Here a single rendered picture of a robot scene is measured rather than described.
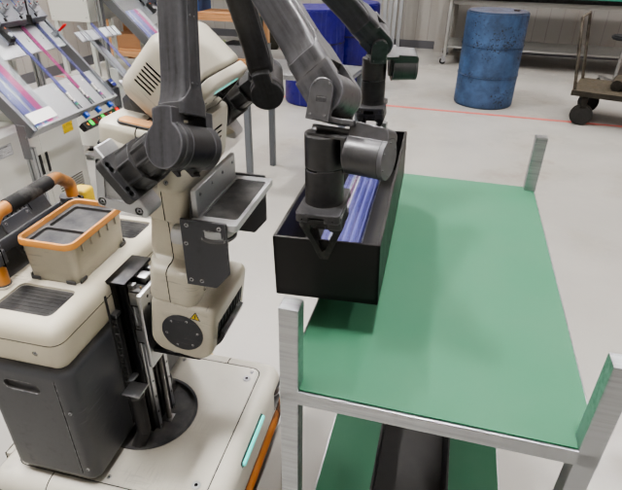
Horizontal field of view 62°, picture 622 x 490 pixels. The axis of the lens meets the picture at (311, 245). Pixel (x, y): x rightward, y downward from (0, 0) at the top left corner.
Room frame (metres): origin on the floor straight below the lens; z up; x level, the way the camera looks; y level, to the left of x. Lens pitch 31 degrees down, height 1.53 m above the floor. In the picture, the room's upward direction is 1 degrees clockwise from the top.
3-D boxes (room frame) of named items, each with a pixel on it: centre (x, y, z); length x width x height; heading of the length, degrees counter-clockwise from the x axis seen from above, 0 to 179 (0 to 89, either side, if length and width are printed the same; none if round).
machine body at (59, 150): (2.90, 1.87, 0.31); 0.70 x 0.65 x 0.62; 166
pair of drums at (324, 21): (6.04, -0.21, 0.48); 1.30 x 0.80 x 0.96; 156
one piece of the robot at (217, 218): (1.04, 0.20, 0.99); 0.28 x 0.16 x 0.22; 167
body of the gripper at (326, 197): (0.70, -0.02, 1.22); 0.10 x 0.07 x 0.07; 167
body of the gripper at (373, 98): (1.25, -0.14, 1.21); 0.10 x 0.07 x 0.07; 167
